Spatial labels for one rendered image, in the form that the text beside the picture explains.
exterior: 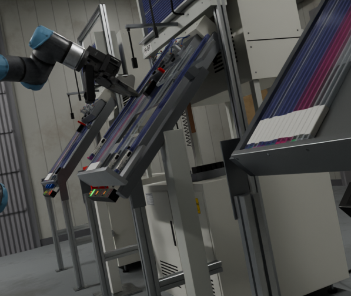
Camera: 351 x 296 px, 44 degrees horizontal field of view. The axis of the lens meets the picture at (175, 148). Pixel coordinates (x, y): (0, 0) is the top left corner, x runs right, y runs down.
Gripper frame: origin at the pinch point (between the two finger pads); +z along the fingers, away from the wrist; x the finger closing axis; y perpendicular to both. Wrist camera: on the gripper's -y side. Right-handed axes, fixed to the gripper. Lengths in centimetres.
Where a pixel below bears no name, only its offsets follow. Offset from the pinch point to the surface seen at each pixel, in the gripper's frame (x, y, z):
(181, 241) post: -11.4, -37.5, 28.6
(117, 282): 122, -65, 64
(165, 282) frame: 15, -51, 41
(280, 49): 19, 58, 56
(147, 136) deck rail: 18.8, -4.8, 15.1
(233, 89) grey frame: 15, 28, 39
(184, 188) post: -14.2, -22.9, 22.0
